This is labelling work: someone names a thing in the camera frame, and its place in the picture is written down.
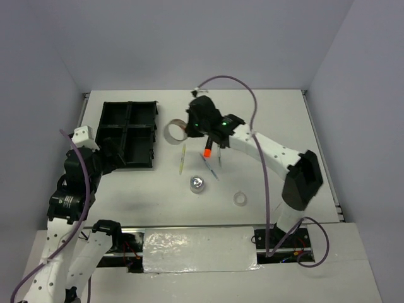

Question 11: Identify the large brown tape roll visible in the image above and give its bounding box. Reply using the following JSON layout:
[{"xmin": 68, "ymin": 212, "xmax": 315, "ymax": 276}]
[{"xmin": 163, "ymin": 119, "xmax": 187, "ymax": 145}]

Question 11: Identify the clear jar of paper clips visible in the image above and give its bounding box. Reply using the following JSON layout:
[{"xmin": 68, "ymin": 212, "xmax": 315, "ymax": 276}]
[{"xmin": 189, "ymin": 175, "xmax": 206, "ymax": 194}]

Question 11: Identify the small clear tape roll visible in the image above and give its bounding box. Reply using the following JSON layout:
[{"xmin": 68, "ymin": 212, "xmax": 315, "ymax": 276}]
[{"xmin": 233, "ymin": 191, "xmax": 247, "ymax": 207}]

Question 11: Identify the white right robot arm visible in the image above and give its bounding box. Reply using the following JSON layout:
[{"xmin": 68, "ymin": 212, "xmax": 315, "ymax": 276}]
[{"xmin": 186, "ymin": 96, "xmax": 323, "ymax": 247}]

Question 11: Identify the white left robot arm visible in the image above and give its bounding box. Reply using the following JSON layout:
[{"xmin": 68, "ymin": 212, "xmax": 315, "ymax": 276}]
[{"xmin": 22, "ymin": 126, "xmax": 124, "ymax": 302}]

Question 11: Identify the orange cap black highlighter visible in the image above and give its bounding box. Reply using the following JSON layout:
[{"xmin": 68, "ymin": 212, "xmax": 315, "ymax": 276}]
[{"xmin": 203, "ymin": 136, "xmax": 213, "ymax": 158}]

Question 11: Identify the black four-compartment organizer tray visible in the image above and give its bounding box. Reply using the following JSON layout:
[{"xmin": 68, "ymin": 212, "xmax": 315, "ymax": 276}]
[{"xmin": 95, "ymin": 101, "xmax": 158, "ymax": 169}]

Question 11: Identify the blue thin pen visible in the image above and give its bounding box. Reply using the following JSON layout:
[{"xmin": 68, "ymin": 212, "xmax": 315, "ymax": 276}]
[{"xmin": 199, "ymin": 153, "xmax": 220, "ymax": 181}]

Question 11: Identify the yellow thin pen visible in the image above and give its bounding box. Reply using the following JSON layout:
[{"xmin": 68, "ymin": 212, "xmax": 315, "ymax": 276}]
[{"xmin": 179, "ymin": 144, "xmax": 186, "ymax": 175}]

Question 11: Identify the silver foil covered panel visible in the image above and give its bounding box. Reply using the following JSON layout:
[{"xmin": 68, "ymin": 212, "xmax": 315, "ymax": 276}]
[{"xmin": 143, "ymin": 227, "xmax": 259, "ymax": 273}]

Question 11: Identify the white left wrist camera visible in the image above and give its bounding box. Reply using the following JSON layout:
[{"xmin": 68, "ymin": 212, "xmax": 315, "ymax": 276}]
[{"xmin": 72, "ymin": 126, "xmax": 99, "ymax": 150}]

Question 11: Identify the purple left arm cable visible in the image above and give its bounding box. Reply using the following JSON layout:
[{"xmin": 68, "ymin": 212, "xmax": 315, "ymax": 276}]
[{"xmin": 10, "ymin": 128, "xmax": 93, "ymax": 303}]

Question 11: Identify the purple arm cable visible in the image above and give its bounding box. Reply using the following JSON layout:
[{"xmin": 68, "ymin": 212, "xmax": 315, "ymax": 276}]
[
  {"xmin": 192, "ymin": 74, "xmax": 331, "ymax": 268},
  {"xmin": 10, "ymin": 128, "xmax": 93, "ymax": 303}
]

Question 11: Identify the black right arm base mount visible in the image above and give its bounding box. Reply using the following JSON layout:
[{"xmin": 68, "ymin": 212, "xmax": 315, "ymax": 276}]
[{"xmin": 253, "ymin": 224, "xmax": 312, "ymax": 253}]

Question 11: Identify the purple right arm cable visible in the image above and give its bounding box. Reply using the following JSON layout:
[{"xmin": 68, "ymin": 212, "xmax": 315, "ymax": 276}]
[{"xmin": 192, "ymin": 74, "xmax": 331, "ymax": 268}]

